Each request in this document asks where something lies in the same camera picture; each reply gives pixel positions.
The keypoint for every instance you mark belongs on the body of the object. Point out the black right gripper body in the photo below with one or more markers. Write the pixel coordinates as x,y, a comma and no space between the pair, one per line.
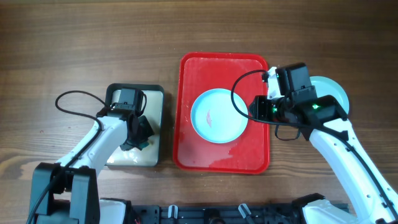
273,111

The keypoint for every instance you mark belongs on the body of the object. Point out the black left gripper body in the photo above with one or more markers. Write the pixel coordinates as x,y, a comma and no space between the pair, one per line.
144,131

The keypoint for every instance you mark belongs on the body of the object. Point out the yellow green scrubbing sponge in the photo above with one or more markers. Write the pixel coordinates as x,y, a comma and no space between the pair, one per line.
142,145

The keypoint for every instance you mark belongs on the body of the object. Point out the light blue plate red stain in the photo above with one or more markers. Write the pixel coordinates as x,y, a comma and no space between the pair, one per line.
217,117

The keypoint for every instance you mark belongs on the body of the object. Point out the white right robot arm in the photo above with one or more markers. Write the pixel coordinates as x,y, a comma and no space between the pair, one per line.
325,124

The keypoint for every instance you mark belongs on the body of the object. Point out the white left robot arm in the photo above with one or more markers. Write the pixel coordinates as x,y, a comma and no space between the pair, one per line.
67,191

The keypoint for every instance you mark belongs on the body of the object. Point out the red plastic serving tray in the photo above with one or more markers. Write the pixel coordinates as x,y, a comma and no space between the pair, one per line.
203,71

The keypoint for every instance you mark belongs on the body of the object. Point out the dark metal soapy water pan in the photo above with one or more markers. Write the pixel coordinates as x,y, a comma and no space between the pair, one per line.
148,156

